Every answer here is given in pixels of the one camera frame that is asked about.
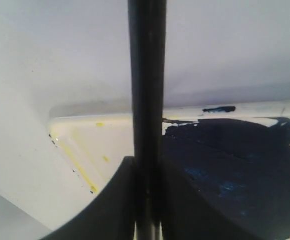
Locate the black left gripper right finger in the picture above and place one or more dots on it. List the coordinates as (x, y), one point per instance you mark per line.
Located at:
(214, 195)

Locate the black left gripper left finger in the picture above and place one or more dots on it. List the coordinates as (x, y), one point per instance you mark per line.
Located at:
(110, 216)

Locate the white paper sheet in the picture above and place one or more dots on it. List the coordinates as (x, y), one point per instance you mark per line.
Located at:
(217, 52)

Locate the white paint tray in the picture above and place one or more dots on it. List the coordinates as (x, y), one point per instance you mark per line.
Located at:
(95, 139)

